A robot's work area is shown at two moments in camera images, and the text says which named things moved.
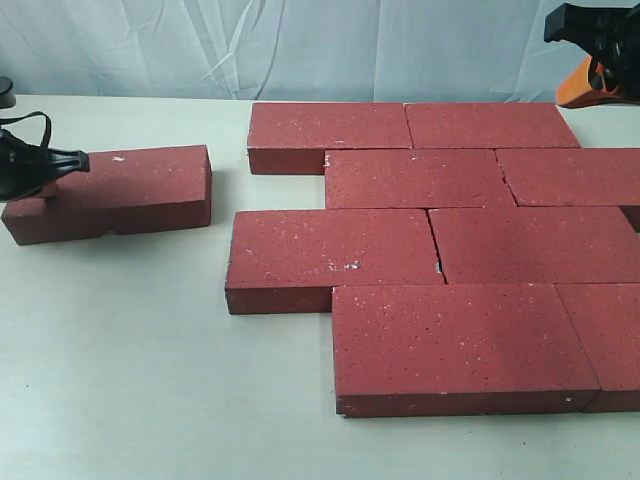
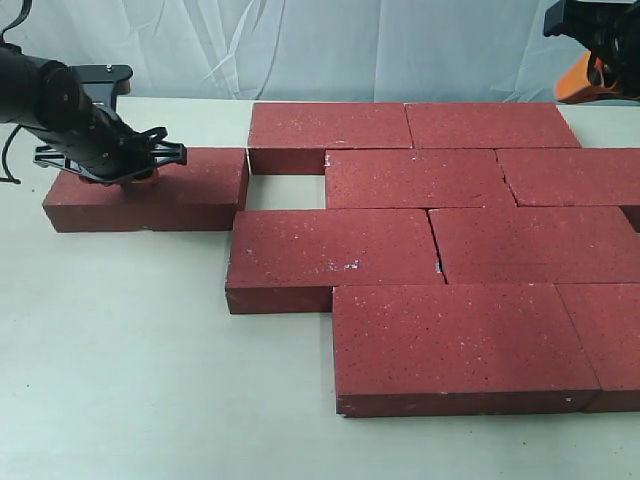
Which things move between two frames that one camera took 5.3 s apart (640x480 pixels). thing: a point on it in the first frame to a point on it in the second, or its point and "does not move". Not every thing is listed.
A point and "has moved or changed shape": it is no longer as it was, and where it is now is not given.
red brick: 415,179 does not move
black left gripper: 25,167 to 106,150
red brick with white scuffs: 288,261 does not move
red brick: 291,138 does not move
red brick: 126,190 has moved or changed shape
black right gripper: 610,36 does not move
